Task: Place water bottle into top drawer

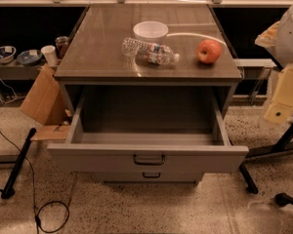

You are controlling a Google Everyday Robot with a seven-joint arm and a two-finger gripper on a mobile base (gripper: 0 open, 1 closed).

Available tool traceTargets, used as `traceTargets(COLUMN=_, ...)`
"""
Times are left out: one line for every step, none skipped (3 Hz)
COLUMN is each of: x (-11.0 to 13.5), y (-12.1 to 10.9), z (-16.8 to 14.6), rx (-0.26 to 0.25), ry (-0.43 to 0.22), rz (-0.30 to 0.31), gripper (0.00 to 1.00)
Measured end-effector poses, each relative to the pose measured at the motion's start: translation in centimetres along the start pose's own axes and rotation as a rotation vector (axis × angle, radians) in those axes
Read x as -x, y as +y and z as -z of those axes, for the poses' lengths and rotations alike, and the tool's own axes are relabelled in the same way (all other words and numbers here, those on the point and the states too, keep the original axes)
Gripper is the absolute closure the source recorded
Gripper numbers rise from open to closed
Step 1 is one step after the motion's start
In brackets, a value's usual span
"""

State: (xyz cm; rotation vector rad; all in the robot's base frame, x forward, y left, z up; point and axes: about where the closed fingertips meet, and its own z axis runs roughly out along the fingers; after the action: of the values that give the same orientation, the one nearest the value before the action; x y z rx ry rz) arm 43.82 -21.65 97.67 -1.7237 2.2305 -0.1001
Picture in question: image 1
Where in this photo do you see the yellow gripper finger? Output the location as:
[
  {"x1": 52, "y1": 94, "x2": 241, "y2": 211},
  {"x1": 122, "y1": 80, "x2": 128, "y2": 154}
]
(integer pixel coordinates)
[{"x1": 264, "y1": 63, "x2": 293, "y2": 124}]

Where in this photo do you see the clear plastic water bottle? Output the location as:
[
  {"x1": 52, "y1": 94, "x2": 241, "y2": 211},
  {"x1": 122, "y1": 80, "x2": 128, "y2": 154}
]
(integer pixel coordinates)
[{"x1": 122, "y1": 38, "x2": 180, "y2": 65}]

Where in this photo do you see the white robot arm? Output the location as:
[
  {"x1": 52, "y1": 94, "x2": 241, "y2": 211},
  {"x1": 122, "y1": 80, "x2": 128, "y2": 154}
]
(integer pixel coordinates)
[{"x1": 255, "y1": 4, "x2": 293, "y2": 124}]

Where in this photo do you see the grey drawer cabinet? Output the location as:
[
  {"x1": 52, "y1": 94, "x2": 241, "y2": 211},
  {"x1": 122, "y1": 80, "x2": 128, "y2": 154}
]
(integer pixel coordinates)
[{"x1": 54, "y1": 3, "x2": 243, "y2": 183}]

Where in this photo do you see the open grey top drawer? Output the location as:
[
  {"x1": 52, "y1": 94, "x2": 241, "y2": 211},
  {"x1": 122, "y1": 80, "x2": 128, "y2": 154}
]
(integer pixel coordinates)
[{"x1": 48, "y1": 86, "x2": 248, "y2": 176}]

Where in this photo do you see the lower grey drawer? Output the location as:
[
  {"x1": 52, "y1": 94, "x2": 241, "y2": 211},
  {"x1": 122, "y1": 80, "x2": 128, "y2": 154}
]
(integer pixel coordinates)
[{"x1": 95, "y1": 172, "x2": 203, "y2": 182}]

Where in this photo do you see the red apple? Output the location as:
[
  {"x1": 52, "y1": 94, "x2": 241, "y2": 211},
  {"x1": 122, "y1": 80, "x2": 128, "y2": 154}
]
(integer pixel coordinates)
[{"x1": 196, "y1": 39, "x2": 222, "y2": 64}]

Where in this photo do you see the black caster foot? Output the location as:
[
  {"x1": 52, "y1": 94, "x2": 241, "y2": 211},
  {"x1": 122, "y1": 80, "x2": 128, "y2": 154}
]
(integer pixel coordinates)
[{"x1": 274, "y1": 193, "x2": 293, "y2": 207}]

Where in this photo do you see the white bowl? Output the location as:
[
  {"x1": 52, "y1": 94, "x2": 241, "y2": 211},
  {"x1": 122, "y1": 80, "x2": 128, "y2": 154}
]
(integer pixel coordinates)
[{"x1": 133, "y1": 21, "x2": 169, "y2": 43}]

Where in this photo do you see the dark glass jar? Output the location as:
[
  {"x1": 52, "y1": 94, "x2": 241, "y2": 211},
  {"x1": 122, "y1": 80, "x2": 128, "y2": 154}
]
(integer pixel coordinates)
[{"x1": 55, "y1": 36, "x2": 69, "y2": 59}]

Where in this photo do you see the white paper cup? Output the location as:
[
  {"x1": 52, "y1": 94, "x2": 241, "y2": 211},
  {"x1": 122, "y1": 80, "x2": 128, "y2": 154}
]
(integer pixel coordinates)
[{"x1": 41, "y1": 45, "x2": 58, "y2": 66}]

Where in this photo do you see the brown cardboard box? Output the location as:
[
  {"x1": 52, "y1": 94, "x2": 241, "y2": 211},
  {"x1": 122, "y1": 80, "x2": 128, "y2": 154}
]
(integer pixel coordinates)
[{"x1": 21, "y1": 64, "x2": 70, "y2": 141}]

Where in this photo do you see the blue bowl right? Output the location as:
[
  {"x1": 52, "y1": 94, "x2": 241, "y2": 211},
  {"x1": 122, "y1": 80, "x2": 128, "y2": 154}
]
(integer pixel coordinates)
[{"x1": 17, "y1": 50, "x2": 42, "y2": 66}]

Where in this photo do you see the blue bowl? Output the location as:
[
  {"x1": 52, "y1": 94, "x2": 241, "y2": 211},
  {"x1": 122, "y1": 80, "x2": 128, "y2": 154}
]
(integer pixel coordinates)
[
  {"x1": 17, "y1": 50, "x2": 42, "y2": 66},
  {"x1": 0, "y1": 46, "x2": 17, "y2": 64}
]

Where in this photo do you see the blue bowl left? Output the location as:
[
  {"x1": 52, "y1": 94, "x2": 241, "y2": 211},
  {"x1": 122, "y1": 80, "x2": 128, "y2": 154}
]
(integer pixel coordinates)
[{"x1": 0, "y1": 46, "x2": 17, "y2": 64}]

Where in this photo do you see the black stand leg left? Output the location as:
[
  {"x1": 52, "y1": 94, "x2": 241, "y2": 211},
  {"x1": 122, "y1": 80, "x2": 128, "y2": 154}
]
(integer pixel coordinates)
[{"x1": 1, "y1": 128, "x2": 36, "y2": 199}]

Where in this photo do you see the black stand frame right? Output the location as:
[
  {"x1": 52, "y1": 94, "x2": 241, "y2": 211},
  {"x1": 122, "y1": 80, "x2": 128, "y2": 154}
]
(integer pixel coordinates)
[{"x1": 239, "y1": 123, "x2": 293, "y2": 194}]

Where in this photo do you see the white cable left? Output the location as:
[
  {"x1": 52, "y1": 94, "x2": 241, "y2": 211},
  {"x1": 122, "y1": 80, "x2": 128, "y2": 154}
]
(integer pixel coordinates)
[{"x1": 0, "y1": 61, "x2": 19, "y2": 105}]

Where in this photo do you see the black floor cable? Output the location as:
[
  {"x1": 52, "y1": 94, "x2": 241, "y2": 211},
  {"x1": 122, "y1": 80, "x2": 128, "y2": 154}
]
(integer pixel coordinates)
[{"x1": 0, "y1": 116, "x2": 71, "y2": 234}]

